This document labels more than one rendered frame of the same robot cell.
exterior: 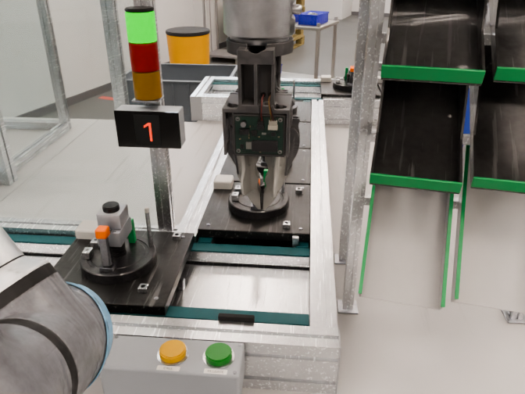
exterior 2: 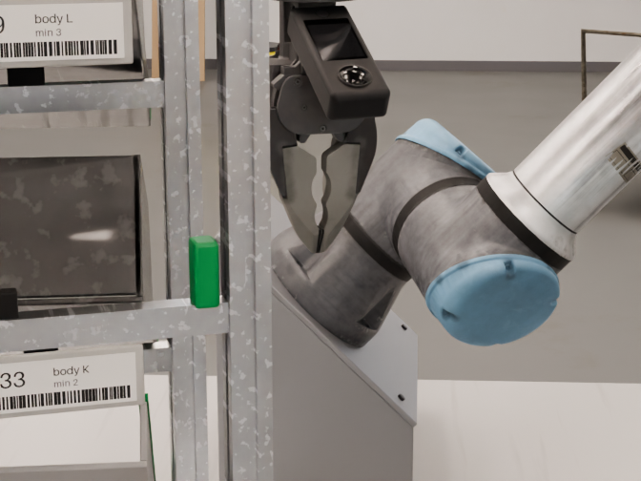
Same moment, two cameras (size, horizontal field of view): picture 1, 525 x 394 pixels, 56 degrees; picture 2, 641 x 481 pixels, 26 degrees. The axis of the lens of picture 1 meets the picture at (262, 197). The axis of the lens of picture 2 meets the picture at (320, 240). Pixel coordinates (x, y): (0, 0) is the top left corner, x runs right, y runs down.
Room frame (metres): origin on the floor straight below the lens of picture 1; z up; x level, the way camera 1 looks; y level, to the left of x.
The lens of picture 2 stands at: (1.57, -0.38, 1.51)
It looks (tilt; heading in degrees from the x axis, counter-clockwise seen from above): 15 degrees down; 159
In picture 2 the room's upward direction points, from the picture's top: straight up
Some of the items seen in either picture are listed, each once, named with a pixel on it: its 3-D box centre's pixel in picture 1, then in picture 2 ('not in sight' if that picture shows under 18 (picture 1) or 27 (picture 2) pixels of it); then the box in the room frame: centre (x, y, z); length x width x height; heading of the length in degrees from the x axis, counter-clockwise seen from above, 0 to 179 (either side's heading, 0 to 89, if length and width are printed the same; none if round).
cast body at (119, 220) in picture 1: (115, 218); not in sight; (0.80, 0.27, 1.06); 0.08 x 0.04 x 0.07; 175
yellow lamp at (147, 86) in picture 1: (147, 84); not in sight; (0.90, 0.21, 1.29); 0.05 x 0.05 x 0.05
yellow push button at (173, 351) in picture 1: (173, 352); not in sight; (0.56, 0.14, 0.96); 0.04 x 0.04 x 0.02
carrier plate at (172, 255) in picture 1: (119, 266); not in sight; (0.79, 0.27, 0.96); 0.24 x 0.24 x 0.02; 85
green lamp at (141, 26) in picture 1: (141, 26); not in sight; (0.90, 0.21, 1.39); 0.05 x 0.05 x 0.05
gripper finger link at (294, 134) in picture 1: (280, 140); (291, 141); (0.56, -0.02, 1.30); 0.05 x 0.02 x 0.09; 85
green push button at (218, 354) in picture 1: (219, 356); not in sight; (0.56, 0.07, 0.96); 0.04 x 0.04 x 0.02
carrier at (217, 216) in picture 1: (258, 188); not in sight; (1.03, 0.01, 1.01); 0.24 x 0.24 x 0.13; 85
